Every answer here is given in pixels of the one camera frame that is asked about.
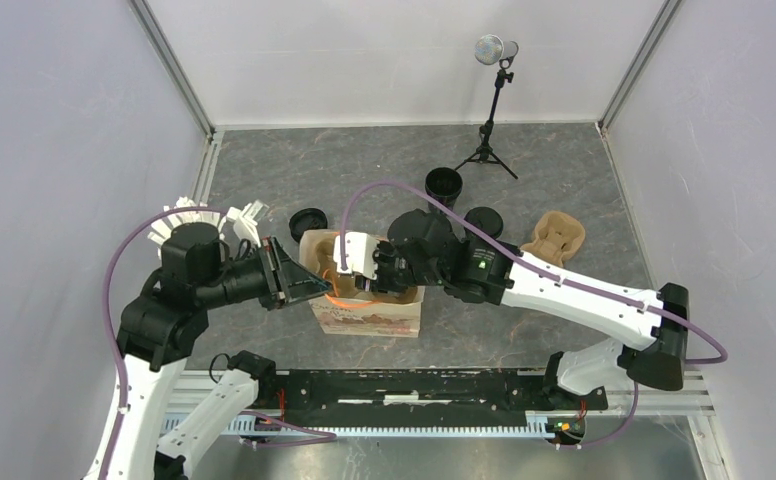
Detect white straws in cup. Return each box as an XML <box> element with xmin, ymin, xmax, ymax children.
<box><xmin>147</xmin><ymin>197</ymin><xmax>217</xmax><ymax>247</ymax></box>

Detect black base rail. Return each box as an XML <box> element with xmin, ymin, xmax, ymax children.
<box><xmin>116</xmin><ymin>367</ymin><xmax>714</xmax><ymax>439</ymax></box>

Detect stack of black cups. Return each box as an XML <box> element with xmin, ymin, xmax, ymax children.
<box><xmin>424</xmin><ymin>167</ymin><xmax>464</xmax><ymax>210</ymax></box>

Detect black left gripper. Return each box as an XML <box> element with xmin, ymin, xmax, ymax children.
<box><xmin>198</xmin><ymin>231</ymin><xmax>335</xmax><ymax>307</ymax></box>

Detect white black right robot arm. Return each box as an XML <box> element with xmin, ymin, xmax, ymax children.
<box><xmin>333</xmin><ymin>207</ymin><xmax>689</xmax><ymax>408</ymax></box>

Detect stack of black lids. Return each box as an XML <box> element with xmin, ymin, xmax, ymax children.
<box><xmin>288</xmin><ymin>207</ymin><xmax>328</xmax><ymax>243</ymax></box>

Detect black cup lid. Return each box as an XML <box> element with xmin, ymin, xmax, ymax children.
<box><xmin>464</xmin><ymin>206</ymin><xmax>504</xmax><ymax>239</ymax></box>

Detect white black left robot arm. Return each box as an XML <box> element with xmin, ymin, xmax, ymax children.
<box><xmin>86</xmin><ymin>222</ymin><xmax>331</xmax><ymax>479</ymax></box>

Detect microphone on black tripod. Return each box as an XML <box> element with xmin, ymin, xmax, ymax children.
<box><xmin>455</xmin><ymin>34</ymin><xmax>519</xmax><ymax>180</ymax></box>

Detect paper takeout bag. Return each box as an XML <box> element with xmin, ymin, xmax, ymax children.
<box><xmin>299</xmin><ymin>230</ymin><xmax>425</xmax><ymax>338</ymax></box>

